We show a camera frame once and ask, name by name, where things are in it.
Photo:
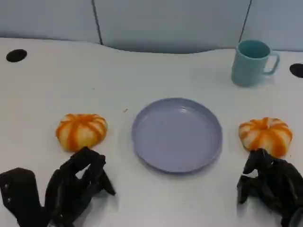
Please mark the lilac plate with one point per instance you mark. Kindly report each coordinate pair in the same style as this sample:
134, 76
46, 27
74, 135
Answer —
176, 136

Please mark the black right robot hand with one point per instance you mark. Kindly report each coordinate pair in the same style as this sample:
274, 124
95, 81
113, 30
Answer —
277, 182

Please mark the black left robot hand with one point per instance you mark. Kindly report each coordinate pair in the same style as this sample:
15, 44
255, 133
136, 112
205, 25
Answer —
68, 186

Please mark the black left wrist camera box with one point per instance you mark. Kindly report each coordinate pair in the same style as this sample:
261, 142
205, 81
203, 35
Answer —
20, 194

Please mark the pale green mug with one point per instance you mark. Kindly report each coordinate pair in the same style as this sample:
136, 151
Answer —
248, 68

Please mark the orange and white bread roll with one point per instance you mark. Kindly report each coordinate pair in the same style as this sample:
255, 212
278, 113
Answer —
80, 131
265, 136

